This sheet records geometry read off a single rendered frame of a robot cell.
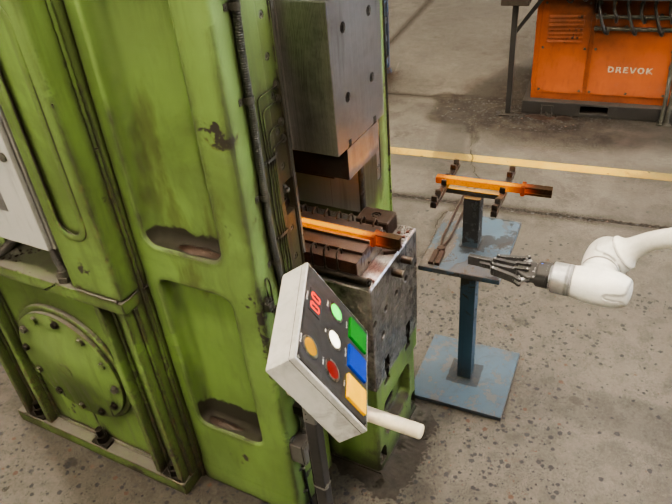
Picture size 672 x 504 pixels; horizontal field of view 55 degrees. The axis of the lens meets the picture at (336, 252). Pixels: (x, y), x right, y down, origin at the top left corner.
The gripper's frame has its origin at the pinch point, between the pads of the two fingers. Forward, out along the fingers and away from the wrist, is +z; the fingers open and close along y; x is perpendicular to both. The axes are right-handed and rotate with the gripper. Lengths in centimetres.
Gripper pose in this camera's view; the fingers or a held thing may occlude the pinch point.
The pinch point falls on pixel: (480, 261)
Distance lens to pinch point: 195.0
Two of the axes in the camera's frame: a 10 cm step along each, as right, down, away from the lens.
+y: 4.6, -5.4, 7.0
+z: -8.9, -2.0, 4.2
